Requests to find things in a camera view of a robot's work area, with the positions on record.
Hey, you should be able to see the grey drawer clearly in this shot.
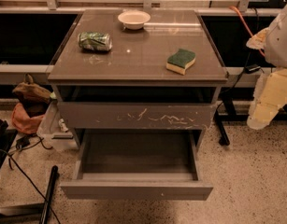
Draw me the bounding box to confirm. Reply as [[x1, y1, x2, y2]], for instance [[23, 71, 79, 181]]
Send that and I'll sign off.
[[58, 102, 216, 130], [61, 130, 212, 201]]

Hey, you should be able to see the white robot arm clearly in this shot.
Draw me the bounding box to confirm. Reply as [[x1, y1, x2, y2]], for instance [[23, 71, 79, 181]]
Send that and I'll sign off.
[[246, 5, 287, 130]]

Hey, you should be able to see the grey drawer cabinet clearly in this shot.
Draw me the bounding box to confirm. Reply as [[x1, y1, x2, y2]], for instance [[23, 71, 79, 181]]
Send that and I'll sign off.
[[47, 8, 229, 151]]

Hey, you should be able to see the grey top drawer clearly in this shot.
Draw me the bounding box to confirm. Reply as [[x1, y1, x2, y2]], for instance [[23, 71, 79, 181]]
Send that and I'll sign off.
[[58, 102, 216, 130]]

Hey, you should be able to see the black power adapter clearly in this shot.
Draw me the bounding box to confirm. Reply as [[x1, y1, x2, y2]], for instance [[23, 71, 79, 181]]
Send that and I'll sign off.
[[244, 64, 261, 74]]

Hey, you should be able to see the green yellow sponge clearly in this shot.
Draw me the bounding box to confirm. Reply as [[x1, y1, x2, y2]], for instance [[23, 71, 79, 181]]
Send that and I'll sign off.
[[166, 49, 195, 75]]

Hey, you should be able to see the white bowl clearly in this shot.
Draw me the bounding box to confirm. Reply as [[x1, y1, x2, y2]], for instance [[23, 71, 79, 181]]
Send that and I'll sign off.
[[118, 10, 151, 30]]

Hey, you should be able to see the crushed green soda can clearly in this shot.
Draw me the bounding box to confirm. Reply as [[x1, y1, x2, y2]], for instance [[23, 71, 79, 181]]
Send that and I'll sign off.
[[78, 32, 112, 51]]

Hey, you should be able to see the clear plastic container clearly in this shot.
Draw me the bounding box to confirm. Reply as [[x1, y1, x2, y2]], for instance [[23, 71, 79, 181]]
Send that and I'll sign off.
[[36, 102, 79, 151]]

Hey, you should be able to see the brown cloth bag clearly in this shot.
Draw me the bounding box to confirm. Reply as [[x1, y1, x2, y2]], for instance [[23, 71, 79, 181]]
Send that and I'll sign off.
[[12, 74, 51, 104]]

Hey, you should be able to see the orange cloth bag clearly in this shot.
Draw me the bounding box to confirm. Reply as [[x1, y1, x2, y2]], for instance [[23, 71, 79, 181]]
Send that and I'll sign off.
[[11, 103, 45, 134]]

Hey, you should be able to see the black bin at left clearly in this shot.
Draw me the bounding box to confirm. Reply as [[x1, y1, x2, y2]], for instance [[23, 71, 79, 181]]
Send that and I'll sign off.
[[0, 119, 18, 169]]

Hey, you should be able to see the black metal stand leg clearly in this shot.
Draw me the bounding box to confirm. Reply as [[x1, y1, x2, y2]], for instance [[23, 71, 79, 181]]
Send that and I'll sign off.
[[0, 166, 59, 224]]

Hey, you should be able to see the black table frame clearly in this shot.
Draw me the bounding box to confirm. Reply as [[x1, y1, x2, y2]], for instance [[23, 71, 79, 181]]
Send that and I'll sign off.
[[214, 91, 287, 146]]

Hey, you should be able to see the orange cable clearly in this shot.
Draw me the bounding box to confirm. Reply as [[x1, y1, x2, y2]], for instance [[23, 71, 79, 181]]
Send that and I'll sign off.
[[229, 5, 266, 58]]

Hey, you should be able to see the black floor cable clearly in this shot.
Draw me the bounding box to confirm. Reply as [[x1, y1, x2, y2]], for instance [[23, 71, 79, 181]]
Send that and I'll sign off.
[[0, 133, 62, 224]]

